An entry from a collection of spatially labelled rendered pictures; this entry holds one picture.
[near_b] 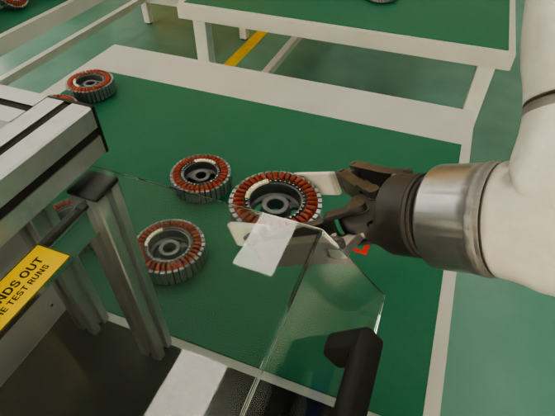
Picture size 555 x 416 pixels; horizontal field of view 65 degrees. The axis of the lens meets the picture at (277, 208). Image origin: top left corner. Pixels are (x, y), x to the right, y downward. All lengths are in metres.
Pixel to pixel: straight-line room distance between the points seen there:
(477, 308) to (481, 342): 0.13
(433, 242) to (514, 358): 1.30
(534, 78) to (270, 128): 0.71
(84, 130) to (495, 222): 0.31
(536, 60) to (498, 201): 0.10
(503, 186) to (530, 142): 0.03
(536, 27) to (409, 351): 0.43
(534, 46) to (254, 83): 0.88
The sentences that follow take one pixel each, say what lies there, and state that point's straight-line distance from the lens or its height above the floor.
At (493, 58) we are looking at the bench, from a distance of 1.47.
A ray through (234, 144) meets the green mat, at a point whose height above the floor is 0.75.
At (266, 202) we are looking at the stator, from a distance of 0.53.
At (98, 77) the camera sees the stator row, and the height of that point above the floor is 0.78.
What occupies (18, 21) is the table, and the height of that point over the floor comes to 0.75.
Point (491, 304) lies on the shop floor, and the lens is 1.72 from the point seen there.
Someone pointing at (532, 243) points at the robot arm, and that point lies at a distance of 0.32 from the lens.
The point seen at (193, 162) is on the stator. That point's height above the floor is 0.78.
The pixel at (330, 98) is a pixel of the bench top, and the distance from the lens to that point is 1.10.
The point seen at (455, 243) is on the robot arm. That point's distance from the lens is 0.35.
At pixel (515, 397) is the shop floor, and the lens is 1.57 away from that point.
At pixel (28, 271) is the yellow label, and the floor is 1.07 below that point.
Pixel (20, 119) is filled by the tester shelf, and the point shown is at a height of 1.12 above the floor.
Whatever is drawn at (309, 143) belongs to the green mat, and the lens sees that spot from 0.94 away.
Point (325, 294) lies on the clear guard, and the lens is 0.31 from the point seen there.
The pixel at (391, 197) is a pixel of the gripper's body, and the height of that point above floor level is 1.05.
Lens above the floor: 1.30
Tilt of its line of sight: 45 degrees down
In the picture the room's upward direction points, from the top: straight up
